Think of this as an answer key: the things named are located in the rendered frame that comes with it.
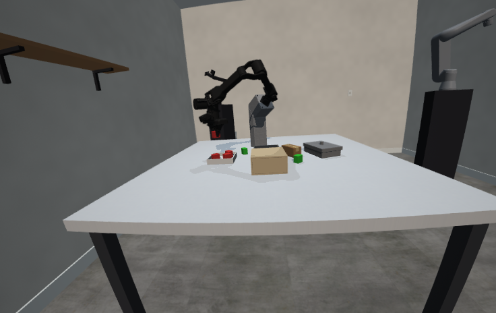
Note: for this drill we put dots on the brown cardboard box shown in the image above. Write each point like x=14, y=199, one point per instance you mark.
x=291, y=150

